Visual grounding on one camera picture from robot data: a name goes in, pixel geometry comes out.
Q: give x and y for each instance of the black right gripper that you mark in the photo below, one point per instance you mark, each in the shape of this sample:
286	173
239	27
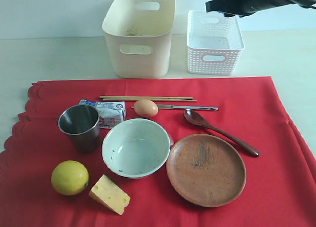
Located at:
243	8

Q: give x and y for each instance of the brown egg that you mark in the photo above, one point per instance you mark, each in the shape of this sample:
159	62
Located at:
145	108

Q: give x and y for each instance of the blue white milk carton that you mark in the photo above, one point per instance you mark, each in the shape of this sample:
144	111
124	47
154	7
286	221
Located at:
111	113

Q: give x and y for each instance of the white ceramic bowl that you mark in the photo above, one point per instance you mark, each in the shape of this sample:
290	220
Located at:
136	148

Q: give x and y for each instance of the stainless steel cup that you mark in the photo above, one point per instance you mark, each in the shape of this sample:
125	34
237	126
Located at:
81	125

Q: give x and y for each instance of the yellow cheese wedge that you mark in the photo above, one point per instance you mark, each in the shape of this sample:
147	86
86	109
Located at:
107	193

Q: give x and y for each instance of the yellow lemon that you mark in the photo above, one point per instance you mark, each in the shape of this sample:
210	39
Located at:
70	178

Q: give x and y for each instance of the white perforated plastic basket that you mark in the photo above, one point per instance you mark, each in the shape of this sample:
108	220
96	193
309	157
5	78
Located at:
214	43

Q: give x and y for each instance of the cream plastic bin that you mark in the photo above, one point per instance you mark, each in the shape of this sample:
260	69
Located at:
138	37

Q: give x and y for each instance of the metal table knife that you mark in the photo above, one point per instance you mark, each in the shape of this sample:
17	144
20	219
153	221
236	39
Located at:
200	108

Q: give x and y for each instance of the dark wooden spoon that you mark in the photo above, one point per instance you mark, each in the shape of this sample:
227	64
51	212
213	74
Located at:
195	118

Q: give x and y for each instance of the lower wooden chopstick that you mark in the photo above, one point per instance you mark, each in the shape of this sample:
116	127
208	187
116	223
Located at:
155	100

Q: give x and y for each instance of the brown wooden plate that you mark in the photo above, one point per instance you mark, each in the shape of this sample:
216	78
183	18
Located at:
206	170

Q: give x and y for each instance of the red tablecloth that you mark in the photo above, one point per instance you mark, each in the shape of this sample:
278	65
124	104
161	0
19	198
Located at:
280	189

